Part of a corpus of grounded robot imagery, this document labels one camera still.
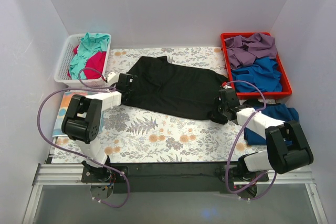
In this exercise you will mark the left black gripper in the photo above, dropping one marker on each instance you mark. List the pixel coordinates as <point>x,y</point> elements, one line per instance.
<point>127,83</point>

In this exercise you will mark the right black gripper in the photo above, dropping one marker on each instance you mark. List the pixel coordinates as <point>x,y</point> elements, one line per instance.
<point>222,108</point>

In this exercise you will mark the black t-shirt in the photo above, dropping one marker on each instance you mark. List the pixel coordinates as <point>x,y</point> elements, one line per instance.
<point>186,92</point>

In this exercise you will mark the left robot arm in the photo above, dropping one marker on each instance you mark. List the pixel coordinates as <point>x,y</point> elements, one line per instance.
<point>82,123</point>

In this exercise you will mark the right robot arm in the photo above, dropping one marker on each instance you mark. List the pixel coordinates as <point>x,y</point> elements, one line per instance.
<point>287,145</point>

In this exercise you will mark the magenta t-shirt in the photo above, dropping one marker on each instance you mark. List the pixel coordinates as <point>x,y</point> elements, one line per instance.
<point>88,62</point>

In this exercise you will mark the blue t-shirt in bin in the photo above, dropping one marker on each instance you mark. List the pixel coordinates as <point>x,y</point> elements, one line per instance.
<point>263,74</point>

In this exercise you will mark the folded blue t-shirt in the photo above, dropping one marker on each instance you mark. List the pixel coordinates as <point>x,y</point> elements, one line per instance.
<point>277,111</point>

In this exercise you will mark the teal t-shirt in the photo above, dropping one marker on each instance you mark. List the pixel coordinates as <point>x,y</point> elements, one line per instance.
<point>95,38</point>

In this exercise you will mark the purple t-shirt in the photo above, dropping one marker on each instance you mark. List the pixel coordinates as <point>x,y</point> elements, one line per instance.
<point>244,51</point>

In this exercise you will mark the red plastic bin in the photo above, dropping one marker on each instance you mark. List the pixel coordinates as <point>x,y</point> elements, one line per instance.
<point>286,88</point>

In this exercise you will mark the colourful checked towel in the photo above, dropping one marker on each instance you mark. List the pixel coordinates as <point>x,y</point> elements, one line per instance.
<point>57,132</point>

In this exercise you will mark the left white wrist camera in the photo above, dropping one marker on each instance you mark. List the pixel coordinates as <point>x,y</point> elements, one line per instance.
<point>111,77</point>

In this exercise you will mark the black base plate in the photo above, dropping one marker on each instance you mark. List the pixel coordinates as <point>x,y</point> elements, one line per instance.
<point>159,177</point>

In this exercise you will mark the aluminium rail frame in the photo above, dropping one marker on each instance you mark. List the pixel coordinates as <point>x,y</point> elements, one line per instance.
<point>71,174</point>

